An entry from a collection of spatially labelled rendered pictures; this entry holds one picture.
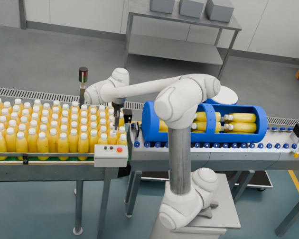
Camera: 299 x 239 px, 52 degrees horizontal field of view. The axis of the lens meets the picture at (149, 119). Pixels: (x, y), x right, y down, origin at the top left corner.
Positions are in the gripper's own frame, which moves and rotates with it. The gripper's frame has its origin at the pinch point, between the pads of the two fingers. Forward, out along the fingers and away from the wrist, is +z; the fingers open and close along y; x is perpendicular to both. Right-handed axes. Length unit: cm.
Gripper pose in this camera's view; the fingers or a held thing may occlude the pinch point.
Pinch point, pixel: (115, 125)
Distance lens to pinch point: 198.4
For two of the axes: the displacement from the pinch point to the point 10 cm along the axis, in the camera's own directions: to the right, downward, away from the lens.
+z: -1.5, 7.6, 6.3
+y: -1.4, -6.5, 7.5
